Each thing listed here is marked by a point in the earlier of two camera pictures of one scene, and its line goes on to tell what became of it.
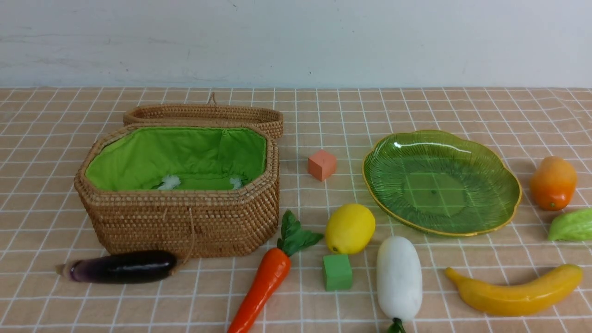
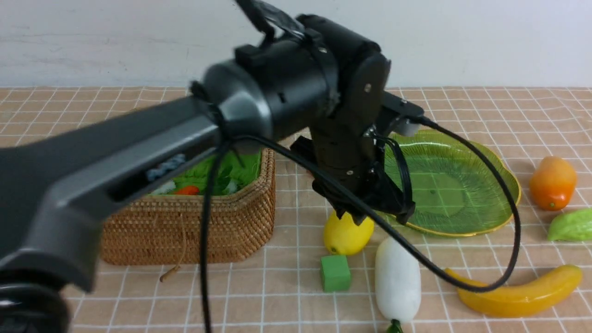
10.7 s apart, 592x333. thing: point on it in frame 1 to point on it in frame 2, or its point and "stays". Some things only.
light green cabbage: x=574 y=225 stays
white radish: x=399 y=280 stays
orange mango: x=553 y=183 stays
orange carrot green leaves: x=272 y=277 to x=240 y=168
